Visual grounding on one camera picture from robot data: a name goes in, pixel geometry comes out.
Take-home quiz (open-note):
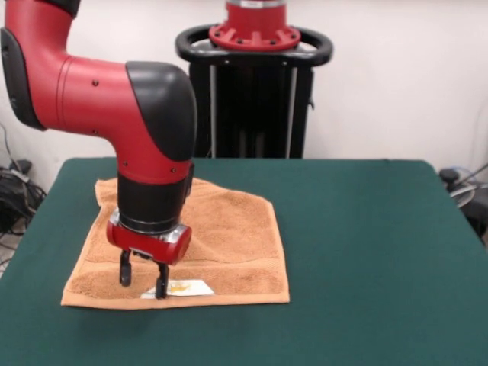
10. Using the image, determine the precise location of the dark green table cloth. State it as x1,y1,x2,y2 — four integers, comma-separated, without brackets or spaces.
0,158,488,366

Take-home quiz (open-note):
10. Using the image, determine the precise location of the orange terry towel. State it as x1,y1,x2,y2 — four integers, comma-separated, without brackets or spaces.
60,177,291,310

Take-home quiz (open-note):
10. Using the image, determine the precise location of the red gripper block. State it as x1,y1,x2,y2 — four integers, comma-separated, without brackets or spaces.
105,220,192,300

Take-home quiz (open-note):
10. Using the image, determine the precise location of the grey round disc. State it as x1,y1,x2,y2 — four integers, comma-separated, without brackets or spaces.
449,182,477,209

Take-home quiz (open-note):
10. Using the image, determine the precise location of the black cable bundle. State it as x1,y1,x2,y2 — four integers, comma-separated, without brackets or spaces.
0,121,49,245

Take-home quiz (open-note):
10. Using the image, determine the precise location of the black bulky object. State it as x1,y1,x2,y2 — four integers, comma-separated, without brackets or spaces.
463,197,488,245

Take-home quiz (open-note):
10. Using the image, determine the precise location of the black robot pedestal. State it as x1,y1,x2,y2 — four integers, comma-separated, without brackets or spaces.
175,24,335,159

